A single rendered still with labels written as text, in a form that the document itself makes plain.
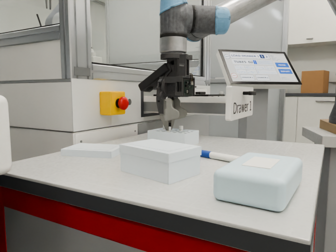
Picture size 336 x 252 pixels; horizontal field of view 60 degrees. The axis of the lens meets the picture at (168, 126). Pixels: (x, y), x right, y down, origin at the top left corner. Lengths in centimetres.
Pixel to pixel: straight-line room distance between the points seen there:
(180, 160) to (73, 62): 47
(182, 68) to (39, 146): 48
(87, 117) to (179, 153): 44
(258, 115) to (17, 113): 154
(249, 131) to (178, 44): 136
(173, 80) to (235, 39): 210
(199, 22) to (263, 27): 199
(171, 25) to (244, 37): 205
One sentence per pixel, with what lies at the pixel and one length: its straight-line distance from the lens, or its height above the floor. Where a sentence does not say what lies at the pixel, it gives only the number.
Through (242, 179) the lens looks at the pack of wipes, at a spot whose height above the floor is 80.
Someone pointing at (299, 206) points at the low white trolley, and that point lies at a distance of 43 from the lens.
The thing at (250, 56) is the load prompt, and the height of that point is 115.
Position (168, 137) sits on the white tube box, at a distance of 81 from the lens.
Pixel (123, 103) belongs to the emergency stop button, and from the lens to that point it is 88.
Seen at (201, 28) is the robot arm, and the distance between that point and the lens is 84.
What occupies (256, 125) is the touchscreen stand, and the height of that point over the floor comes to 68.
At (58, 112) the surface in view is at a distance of 87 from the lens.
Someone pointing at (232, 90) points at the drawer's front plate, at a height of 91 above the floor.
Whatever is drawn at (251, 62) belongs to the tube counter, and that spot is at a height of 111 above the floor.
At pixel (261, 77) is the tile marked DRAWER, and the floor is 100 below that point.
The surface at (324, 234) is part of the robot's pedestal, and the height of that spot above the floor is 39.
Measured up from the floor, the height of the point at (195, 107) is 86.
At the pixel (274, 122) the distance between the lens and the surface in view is 273.
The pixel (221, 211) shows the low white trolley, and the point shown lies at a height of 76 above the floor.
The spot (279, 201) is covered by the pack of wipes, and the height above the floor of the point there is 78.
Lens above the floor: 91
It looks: 7 degrees down
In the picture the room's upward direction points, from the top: straight up
